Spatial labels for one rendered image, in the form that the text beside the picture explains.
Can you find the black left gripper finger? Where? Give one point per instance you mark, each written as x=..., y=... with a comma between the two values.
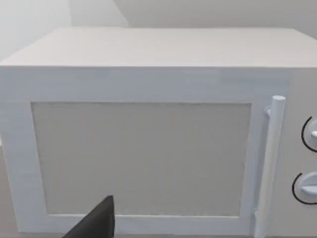
x=100, y=220

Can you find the pale microwave door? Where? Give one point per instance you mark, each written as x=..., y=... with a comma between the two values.
x=141, y=158

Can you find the pale microwave oven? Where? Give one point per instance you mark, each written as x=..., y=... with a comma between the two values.
x=158, y=49

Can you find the pale microwave knob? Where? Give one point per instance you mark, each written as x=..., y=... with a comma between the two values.
x=307, y=188
x=312, y=134

